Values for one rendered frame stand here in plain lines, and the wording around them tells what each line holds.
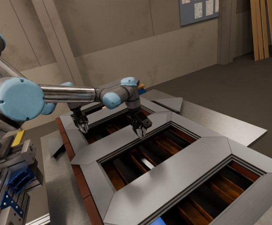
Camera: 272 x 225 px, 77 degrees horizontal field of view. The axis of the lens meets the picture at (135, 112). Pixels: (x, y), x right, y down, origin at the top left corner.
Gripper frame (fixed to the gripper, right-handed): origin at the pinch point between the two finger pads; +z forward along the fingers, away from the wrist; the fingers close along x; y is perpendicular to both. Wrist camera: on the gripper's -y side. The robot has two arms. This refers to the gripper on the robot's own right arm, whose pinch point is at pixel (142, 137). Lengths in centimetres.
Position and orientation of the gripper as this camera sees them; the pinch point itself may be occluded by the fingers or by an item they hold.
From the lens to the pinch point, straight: 99.6
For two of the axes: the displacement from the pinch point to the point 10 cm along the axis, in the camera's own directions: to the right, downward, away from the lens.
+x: -8.4, 3.9, -3.7
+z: 2.0, 8.6, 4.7
